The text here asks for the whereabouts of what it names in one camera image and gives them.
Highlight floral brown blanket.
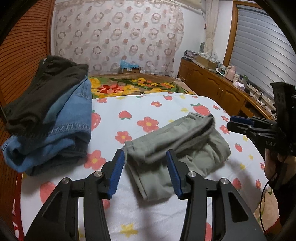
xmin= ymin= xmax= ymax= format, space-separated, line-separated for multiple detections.
xmin=89 ymin=73 xmax=195 ymax=99

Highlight folded blue jeans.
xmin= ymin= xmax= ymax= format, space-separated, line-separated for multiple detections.
xmin=1 ymin=77 xmax=92 ymax=176

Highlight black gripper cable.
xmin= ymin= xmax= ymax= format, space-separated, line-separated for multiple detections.
xmin=258 ymin=171 xmax=278 ymax=233

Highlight cream side curtain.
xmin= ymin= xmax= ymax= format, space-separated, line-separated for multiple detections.
xmin=204 ymin=0 xmax=219 ymax=55

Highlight folded black pants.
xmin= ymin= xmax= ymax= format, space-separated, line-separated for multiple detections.
xmin=4 ymin=55 xmax=89 ymax=136

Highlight pink kettle jug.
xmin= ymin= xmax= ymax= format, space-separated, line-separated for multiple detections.
xmin=225 ymin=66 xmax=236 ymax=81

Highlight circle patterned sheer curtain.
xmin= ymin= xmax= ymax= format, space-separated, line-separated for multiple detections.
xmin=52 ymin=1 xmax=184 ymax=76

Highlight cardboard box with blue bag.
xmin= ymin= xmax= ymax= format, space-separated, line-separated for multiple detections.
xmin=118 ymin=60 xmax=141 ymax=74

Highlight wooden sideboard cabinet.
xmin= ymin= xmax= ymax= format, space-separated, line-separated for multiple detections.
xmin=178 ymin=59 xmax=273 ymax=120

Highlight person's right hand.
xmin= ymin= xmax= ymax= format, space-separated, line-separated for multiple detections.
xmin=264 ymin=149 xmax=295 ymax=184

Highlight grey-green shorts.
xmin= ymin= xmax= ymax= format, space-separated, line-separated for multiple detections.
xmin=123 ymin=113 xmax=231 ymax=201

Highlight white tissue pack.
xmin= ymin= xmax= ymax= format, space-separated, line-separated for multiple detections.
xmin=233 ymin=81 xmax=245 ymax=91

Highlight cardboard box on cabinet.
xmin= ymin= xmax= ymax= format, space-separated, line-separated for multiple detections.
xmin=196 ymin=55 xmax=219 ymax=70

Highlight wooden louvered wardrobe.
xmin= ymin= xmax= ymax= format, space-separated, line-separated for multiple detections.
xmin=1 ymin=1 xmax=55 ymax=240

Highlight white strawberry flower bedsheet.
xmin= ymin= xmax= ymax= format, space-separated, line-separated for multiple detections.
xmin=21 ymin=92 xmax=267 ymax=240

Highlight grey window blind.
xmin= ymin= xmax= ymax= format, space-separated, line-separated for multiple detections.
xmin=230 ymin=4 xmax=295 ymax=97

